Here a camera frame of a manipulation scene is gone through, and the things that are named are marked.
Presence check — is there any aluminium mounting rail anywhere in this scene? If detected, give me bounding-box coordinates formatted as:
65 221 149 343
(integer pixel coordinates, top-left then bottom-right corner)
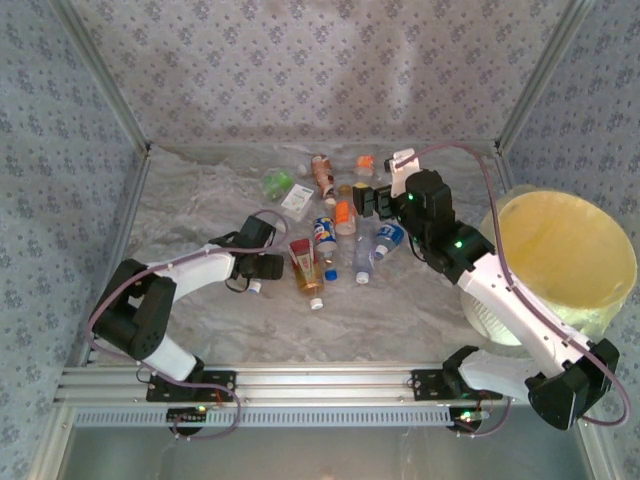
53 363 601 407

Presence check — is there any red label tea bottle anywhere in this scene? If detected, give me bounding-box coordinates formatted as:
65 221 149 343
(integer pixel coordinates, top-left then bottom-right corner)
288 237 326 311

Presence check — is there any black circuit board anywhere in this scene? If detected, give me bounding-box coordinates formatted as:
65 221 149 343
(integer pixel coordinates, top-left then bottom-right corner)
448 405 490 435
166 405 209 437

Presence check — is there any orange label clear bottle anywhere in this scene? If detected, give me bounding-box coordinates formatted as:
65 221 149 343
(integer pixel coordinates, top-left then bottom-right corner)
333 198 359 237

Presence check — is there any blue label water bottle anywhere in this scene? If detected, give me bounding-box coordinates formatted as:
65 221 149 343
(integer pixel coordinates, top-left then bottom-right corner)
373 222 407 261

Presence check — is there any clear water bottle white cap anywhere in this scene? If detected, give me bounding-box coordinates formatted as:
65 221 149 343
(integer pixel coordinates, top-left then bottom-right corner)
351 222 377 285

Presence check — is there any green plastic bottle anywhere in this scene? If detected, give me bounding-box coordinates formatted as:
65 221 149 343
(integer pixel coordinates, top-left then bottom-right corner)
262 169 294 201

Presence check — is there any white ribbed plastic bin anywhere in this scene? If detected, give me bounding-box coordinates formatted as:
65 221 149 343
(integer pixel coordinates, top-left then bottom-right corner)
459 183 640 361

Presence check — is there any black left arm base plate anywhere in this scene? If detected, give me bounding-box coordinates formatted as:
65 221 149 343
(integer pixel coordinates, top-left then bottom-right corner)
145 368 237 404

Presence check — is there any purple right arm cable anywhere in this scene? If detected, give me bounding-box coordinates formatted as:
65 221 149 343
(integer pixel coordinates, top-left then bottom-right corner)
399 142 632 440

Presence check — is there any white green label container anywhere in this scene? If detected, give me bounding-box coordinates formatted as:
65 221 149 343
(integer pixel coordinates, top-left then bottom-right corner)
279 183 316 223

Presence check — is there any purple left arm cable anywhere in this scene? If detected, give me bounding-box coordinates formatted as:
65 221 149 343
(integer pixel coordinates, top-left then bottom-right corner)
83 209 292 441

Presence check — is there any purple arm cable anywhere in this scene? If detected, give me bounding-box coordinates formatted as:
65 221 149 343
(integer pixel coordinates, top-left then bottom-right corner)
399 142 632 440
83 209 292 441

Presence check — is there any grey metal panel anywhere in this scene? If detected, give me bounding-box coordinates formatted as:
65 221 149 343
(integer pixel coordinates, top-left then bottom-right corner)
49 424 606 480

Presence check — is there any yellow plastic bin liner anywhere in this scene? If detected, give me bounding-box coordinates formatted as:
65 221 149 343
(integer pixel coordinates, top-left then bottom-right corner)
477 183 640 337

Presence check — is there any brown label plastic bottle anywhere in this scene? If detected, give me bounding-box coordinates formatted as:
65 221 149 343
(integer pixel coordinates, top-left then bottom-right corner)
310 154 337 209

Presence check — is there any blue pepsi plastic bottle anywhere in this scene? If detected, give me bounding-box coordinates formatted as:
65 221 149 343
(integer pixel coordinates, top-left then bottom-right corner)
312 215 340 282

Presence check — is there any aluminium side rail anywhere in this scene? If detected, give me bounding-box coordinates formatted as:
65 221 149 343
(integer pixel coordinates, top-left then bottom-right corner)
494 147 519 199
62 147 154 374

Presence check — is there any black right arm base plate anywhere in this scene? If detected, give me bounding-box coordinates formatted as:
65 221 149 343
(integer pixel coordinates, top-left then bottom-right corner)
410 368 481 402

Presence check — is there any aluminium frame post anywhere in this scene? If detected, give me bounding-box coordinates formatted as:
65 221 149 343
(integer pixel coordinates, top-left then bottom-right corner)
27 404 76 480
494 0 600 154
49 0 152 154

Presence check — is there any grey slotted cable duct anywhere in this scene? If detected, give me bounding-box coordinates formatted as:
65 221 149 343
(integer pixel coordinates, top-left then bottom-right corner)
73 404 484 429

